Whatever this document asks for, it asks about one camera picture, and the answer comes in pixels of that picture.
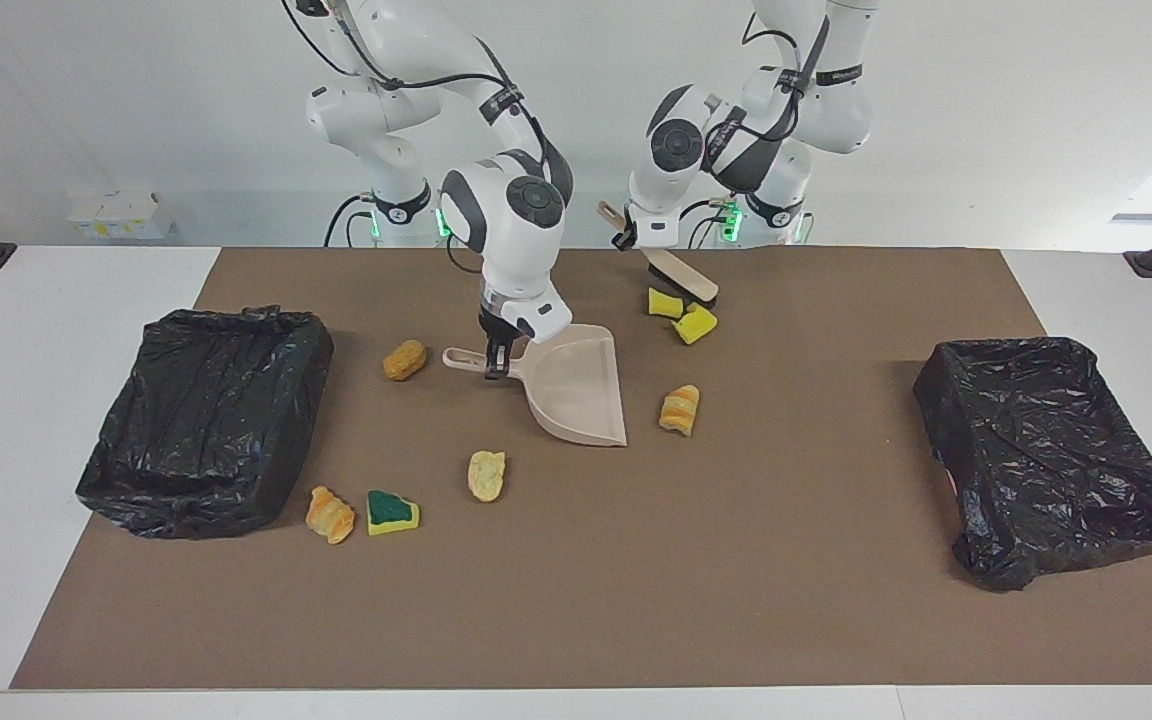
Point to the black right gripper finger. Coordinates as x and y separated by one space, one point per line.
504 360
491 360

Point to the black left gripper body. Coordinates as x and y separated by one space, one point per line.
625 238

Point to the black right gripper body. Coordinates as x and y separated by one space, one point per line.
499 330

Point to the beige brush with black bristles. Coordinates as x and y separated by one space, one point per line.
681 272

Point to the small yellow sponge wedge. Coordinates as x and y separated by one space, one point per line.
663 303

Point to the beige plastic dustpan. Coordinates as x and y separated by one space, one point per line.
576 385

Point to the brown nugget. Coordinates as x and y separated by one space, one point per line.
404 360

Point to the notched yellow sponge piece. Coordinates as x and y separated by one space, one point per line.
698 323

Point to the pale bread chunk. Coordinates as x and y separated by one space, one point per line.
680 410

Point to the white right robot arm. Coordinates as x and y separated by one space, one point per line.
511 220

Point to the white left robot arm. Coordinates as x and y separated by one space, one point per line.
681 145

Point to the bin lined with black bag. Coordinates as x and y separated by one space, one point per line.
206 420
1036 460

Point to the round pale cracker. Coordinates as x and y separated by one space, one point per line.
486 475

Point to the green and yellow sponge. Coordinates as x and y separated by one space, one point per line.
391 512

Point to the orange striped croissant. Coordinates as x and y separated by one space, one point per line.
329 515

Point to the brown table mat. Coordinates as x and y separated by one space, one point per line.
636 580

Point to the white wall boxes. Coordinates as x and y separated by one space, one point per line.
121 215

